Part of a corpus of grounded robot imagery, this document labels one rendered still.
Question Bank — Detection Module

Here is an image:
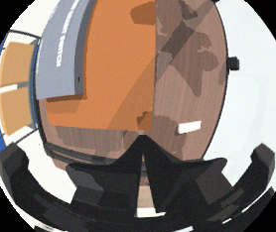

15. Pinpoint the brown wooden stand with white legs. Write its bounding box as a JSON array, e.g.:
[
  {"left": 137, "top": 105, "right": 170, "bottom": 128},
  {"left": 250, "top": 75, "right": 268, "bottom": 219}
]
[{"left": 45, "top": 0, "right": 156, "bottom": 130}]

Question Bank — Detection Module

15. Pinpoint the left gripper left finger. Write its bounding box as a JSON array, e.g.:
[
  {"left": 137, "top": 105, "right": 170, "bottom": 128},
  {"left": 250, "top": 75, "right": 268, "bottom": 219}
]
[{"left": 66, "top": 135, "right": 144, "bottom": 215}]

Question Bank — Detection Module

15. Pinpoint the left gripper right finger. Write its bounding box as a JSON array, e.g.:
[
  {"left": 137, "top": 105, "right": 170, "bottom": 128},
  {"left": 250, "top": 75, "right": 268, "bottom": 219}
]
[{"left": 143, "top": 135, "right": 227, "bottom": 213}]

